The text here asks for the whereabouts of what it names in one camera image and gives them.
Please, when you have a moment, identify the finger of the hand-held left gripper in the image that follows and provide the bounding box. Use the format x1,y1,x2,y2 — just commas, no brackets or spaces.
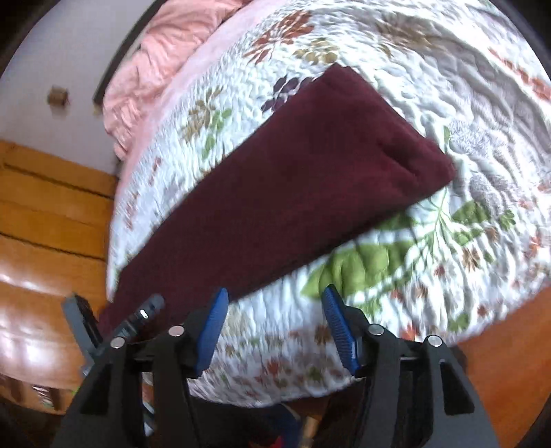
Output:
113,294,167,342

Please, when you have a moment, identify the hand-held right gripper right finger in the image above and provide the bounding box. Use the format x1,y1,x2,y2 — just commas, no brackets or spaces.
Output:
322,284,502,448

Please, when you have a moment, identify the light pink bed sheet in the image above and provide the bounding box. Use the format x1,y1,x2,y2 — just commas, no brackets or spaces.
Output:
114,4,278,203

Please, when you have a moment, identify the dark maroon towel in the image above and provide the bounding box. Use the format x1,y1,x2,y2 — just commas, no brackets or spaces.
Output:
100,64,458,342

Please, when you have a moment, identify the salmon pink ruffled blanket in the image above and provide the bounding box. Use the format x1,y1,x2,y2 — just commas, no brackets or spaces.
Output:
101,0,247,161

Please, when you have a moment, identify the floral quilted bedspread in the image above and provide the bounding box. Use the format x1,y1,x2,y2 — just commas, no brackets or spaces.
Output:
105,0,551,409

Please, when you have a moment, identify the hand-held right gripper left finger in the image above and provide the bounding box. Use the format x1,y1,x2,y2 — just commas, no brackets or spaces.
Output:
52,287,230,448

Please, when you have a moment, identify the dark bed headboard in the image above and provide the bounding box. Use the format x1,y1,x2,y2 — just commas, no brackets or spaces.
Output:
92,13,151,106

